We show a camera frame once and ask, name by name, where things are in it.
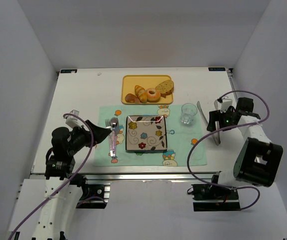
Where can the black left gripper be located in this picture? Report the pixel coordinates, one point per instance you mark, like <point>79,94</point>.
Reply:
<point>88,132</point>

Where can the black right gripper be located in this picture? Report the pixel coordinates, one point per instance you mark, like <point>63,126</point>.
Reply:
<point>215,119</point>

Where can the metal tongs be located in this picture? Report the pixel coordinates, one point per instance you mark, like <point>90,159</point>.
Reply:
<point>216,138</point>

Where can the small brown bread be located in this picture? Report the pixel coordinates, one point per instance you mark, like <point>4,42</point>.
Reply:
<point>131,98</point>

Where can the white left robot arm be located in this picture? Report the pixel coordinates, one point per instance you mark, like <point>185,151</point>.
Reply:
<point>65,189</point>

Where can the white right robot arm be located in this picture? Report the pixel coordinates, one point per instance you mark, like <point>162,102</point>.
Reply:
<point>259,158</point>

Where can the seeded bread slice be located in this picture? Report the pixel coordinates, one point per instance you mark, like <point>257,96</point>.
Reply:
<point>165,88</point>

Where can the clear drinking glass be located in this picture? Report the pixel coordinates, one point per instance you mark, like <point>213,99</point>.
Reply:
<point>188,113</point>

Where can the square floral plate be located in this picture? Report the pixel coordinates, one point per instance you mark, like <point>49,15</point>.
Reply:
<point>146,133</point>

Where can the right blue table label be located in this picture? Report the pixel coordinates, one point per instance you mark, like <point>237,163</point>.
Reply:
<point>217,69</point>

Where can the blue table label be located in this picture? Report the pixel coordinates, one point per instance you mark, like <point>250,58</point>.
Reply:
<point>68,71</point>
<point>217,69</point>

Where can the green cartoon placemat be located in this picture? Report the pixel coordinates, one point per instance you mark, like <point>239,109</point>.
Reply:
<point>180,137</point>

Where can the striped croissant roll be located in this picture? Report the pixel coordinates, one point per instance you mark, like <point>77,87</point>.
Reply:
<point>141,93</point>

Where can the orange glazed donut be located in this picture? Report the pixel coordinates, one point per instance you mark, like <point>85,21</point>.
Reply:
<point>153,95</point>

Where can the yellow plastic tray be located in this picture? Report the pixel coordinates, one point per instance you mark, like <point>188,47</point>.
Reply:
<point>146,81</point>

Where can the left blue table label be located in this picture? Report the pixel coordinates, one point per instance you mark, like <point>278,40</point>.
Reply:
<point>68,71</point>

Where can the fork with pink handle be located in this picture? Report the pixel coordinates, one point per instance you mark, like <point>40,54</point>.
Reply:
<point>108,126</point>

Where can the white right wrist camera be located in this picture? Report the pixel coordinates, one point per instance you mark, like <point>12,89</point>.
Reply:
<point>223,104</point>

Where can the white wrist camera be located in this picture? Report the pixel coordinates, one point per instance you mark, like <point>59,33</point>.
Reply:
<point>73,118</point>
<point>223,104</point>

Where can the knife with pink handle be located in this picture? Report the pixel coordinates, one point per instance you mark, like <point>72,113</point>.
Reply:
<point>116,132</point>

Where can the spoon with pink handle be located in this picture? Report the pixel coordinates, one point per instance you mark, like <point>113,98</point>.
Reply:
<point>114,123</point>

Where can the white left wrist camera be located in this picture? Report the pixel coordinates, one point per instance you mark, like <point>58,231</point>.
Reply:
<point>73,118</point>

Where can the aluminium table rail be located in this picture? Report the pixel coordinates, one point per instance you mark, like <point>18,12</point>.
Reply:
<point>140,176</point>

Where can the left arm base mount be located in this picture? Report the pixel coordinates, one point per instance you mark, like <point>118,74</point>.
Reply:
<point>95,193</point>

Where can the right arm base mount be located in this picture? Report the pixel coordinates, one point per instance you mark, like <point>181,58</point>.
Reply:
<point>208,198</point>

